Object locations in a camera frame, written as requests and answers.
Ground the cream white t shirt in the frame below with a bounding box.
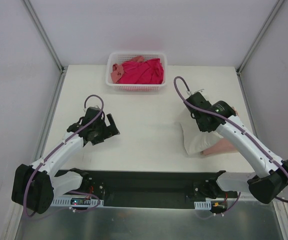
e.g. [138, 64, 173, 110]
[180, 122, 223, 156]

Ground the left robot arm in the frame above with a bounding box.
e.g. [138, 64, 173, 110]
[11, 107, 120, 214]

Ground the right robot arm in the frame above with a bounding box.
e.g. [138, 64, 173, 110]
[183, 92, 288, 204]

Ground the folded pink t shirt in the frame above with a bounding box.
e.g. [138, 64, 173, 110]
[200, 106, 241, 157]

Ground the salmon t shirt in basket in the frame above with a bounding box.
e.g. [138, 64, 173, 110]
[110, 56, 145, 84]

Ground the red t shirt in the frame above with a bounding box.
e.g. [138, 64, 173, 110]
[118, 58, 164, 85]

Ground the white plastic laundry basket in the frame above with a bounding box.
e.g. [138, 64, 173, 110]
[105, 51, 168, 92]

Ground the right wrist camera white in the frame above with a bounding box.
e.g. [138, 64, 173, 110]
[186, 88, 207, 96]

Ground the left aluminium frame post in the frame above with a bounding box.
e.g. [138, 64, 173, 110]
[21, 0, 67, 73]

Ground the aluminium frame post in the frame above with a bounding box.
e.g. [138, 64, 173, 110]
[21, 0, 67, 73]
[236, 0, 287, 75]

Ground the left white cable duct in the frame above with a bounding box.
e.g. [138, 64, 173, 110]
[50, 196, 104, 208]

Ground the white cable duct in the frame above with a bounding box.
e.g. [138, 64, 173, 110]
[194, 200, 212, 211]
[50, 196, 104, 208]

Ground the right white cable duct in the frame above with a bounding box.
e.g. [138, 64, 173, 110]
[194, 200, 212, 211]

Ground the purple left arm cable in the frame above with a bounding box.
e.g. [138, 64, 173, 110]
[23, 94, 106, 222]

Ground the right aluminium frame post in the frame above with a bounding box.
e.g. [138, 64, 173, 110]
[236, 0, 287, 75]

